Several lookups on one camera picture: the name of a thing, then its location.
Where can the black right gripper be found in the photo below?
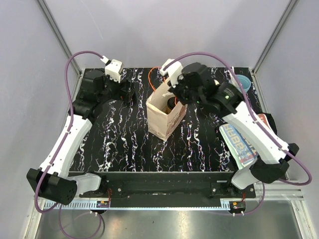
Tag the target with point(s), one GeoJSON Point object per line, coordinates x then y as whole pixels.
{"type": "Point", "coordinates": [175, 90]}

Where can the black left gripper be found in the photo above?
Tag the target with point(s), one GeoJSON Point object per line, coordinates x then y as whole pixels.
{"type": "Point", "coordinates": [124, 95]}

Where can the single black cup lid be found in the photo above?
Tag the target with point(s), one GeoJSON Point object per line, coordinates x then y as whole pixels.
{"type": "Point", "coordinates": [172, 101]}

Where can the paper bag orange handles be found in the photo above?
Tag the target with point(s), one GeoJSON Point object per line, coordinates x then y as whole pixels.
{"type": "Point", "coordinates": [159, 123]}

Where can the single brown paper cup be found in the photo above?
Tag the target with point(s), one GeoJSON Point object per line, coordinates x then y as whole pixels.
{"type": "Point", "coordinates": [169, 108]}

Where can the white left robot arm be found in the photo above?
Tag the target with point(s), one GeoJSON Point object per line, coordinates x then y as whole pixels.
{"type": "Point", "coordinates": [51, 180]}

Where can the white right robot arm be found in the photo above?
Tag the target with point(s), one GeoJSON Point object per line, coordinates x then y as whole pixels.
{"type": "Point", "coordinates": [274, 154]}

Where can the wrapped stirrers in holder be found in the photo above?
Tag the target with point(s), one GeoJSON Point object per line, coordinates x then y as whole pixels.
{"type": "Point", "coordinates": [232, 78]}

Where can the blue cup holder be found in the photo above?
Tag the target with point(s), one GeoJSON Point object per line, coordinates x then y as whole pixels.
{"type": "Point", "coordinates": [245, 82]}

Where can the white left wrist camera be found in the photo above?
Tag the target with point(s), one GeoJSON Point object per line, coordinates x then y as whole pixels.
{"type": "Point", "coordinates": [113, 69]}

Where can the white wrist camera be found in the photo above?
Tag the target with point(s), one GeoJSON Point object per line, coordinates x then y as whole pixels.
{"type": "Point", "coordinates": [173, 71]}
{"type": "Point", "coordinates": [113, 69]}

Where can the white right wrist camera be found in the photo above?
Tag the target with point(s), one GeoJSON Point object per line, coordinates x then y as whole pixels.
{"type": "Point", "coordinates": [173, 71]}

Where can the aluminium frame post left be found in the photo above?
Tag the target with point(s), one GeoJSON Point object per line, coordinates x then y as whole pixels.
{"type": "Point", "coordinates": [54, 27]}

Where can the aluminium frame post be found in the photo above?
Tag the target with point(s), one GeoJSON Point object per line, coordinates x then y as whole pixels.
{"type": "Point", "coordinates": [54, 27]}
{"type": "Point", "coordinates": [291, 5]}

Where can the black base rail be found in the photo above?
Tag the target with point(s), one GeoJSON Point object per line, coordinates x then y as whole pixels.
{"type": "Point", "coordinates": [169, 189]}

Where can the aluminium frame post right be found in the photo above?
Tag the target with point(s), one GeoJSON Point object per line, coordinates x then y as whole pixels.
{"type": "Point", "coordinates": [291, 5]}

